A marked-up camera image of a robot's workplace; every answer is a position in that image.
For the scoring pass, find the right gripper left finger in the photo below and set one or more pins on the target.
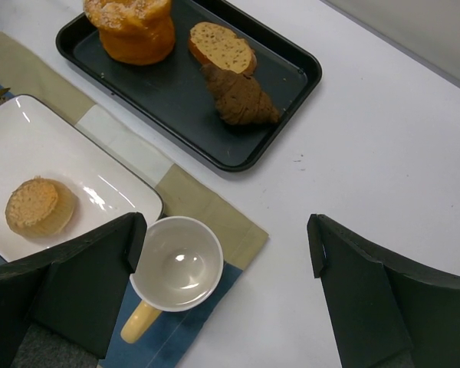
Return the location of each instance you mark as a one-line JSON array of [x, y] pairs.
[[59, 307]]

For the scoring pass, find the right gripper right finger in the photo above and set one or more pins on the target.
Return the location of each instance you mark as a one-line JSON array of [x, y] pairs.
[[386, 310]]

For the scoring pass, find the small round muffin bread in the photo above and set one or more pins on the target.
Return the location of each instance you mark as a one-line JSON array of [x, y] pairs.
[[40, 208]]

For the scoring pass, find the large sugared orange bread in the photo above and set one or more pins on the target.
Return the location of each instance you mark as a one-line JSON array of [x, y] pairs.
[[134, 32]]

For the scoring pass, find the sliced baguette bread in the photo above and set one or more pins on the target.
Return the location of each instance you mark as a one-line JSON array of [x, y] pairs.
[[210, 43]]

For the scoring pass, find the yellow ceramic mug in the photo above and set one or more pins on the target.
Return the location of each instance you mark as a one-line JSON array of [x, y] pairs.
[[180, 265]]

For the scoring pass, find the blue beige placemat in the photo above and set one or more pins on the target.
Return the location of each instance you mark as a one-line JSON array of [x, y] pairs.
[[171, 335]]

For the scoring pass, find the white rectangular plate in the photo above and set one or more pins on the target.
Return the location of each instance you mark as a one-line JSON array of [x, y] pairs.
[[35, 141]]

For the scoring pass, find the black baking tray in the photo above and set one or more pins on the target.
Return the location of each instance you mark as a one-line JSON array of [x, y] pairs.
[[172, 94]]

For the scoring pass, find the brown chocolate croissant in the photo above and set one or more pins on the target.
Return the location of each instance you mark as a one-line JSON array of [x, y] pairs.
[[239, 98]]

